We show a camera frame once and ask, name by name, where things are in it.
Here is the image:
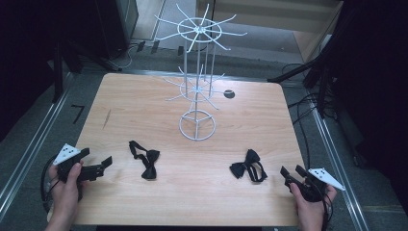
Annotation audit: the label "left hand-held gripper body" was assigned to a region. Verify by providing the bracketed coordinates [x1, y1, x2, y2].
[52, 142, 106, 184]

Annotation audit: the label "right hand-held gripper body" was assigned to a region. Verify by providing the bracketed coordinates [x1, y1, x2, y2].
[285, 167, 347, 203]

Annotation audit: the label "black bow tie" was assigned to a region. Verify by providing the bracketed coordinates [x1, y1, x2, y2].
[229, 148, 268, 184]
[128, 140, 161, 181]

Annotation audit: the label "white wire display rack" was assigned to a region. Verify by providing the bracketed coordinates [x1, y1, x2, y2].
[153, 3, 248, 142]

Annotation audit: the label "person's right hand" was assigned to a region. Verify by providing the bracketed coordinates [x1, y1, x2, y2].
[290, 185, 338, 222]

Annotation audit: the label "person's left hand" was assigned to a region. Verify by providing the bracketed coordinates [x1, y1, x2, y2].
[47, 161, 89, 215]

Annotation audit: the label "black metal stand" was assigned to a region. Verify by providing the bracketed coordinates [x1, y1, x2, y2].
[267, 30, 343, 120]
[51, 39, 123, 104]

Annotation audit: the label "dark cabinet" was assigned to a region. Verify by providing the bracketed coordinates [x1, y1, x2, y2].
[90, 0, 140, 61]

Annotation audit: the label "light wooden furniture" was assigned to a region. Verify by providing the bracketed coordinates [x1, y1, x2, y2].
[195, 0, 344, 64]

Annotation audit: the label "metal floor rail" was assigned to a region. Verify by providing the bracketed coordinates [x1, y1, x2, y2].
[308, 100, 370, 231]
[0, 72, 74, 220]

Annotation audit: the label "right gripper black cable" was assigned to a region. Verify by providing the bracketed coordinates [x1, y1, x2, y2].
[320, 186, 335, 231]

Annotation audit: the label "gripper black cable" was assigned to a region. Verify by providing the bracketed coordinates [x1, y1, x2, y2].
[320, 186, 335, 231]
[39, 153, 62, 214]

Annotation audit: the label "black floor cables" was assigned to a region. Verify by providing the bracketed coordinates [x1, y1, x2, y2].
[281, 63, 339, 169]

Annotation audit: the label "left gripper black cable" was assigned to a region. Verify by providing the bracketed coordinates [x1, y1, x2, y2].
[39, 153, 62, 214]

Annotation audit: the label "white floor cable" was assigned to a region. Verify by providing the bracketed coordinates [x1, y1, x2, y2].
[120, 43, 139, 70]

